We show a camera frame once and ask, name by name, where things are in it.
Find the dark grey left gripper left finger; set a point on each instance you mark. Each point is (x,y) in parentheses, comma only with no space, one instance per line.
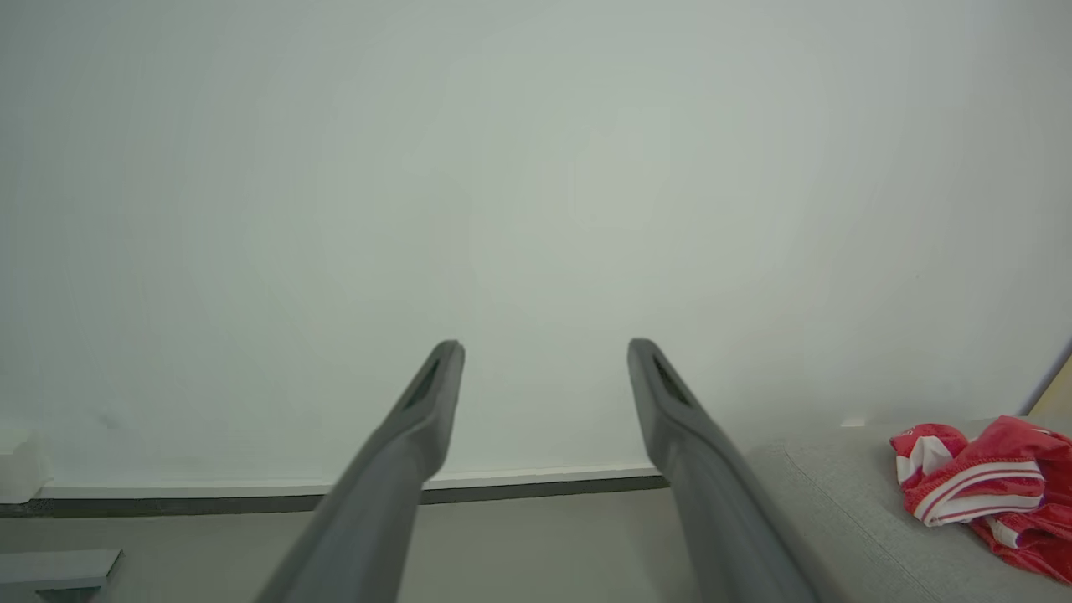
(394,486)

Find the red sports garment white stripes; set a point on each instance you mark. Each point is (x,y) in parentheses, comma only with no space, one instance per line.
(1005,486)

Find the grey metal frame leg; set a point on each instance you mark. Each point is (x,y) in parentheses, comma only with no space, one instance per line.
(50,571)

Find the white and black baseboard strip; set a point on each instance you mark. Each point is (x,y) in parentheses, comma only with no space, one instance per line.
(209,494)

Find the grey fabric sofa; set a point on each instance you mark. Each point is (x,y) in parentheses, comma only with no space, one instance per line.
(854,519)

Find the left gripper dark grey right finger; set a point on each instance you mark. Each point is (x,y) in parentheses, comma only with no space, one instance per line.
(712,494)

